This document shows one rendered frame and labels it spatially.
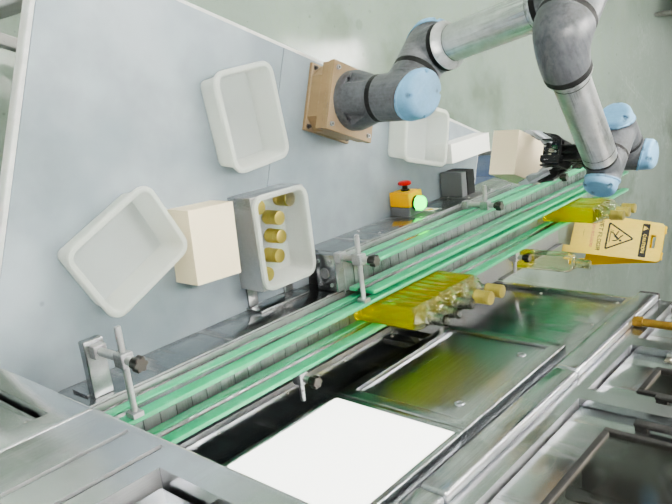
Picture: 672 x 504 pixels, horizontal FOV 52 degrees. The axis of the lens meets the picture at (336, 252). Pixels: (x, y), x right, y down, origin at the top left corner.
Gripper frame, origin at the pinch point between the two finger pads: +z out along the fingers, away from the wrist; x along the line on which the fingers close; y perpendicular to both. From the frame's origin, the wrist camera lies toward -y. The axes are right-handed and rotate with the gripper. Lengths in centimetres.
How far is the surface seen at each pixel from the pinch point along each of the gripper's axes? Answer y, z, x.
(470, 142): -20.1, 29.5, -9.4
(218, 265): 79, 27, 38
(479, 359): 23, -7, 54
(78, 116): 110, 35, 13
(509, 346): 14, -10, 50
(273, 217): 63, 29, 26
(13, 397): 132, -1, 57
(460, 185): -13.9, 27.5, 5.7
